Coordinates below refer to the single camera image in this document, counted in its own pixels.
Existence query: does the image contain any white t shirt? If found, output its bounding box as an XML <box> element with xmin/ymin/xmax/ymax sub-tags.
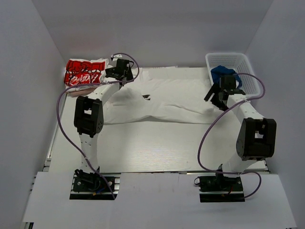
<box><xmin>103</xmin><ymin>67</ymin><xmax>221</xmax><ymax>125</ymax></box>

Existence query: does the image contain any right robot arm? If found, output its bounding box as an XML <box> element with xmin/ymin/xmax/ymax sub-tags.
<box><xmin>204</xmin><ymin>75</ymin><xmax>277</xmax><ymax>190</ymax></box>

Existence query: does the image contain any white folded shirt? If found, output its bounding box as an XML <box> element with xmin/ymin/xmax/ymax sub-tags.
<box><xmin>64</xmin><ymin>58</ymin><xmax>114</xmax><ymax>94</ymax></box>

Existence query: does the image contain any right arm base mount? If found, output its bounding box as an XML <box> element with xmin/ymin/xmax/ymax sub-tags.
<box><xmin>194</xmin><ymin>164</ymin><xmax>245</xmax><ymax>203</ymax></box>

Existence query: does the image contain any white plastic basket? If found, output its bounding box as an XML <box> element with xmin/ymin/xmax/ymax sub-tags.
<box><xmin>205</xmin><ymin>52</ymin><xmax>261</xmax><ymax>97</ymax></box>

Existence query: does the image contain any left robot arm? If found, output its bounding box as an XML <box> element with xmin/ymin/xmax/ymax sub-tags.
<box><xmin>74</xmin><ymin>58</ymin><xmax>134</xmax><ymax>190</ymax></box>

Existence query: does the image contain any pink folded shirt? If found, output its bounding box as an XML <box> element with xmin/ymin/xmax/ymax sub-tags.
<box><xmin>66</xmin><ymin>86</ymin><xmax>98</xmax><ymax>97</ymax></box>

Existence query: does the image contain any blue crumpled shirt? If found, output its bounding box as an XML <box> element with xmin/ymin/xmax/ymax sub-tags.
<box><xmin>211</xmin><ymin>65</ymin><xmax>243</xmax><ymax>89</ymax></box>

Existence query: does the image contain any red printed shirt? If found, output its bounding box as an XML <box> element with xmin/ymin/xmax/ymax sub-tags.
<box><xmin>63</xmin><ymin>58</ymin><xmax>110</xmax><ymax>88</ymax></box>

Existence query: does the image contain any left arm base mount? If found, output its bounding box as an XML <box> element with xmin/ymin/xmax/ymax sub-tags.
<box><xmin>70</xmin><ymin>169</ymin><xmax>120</xmax><ymax>200</ymax></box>

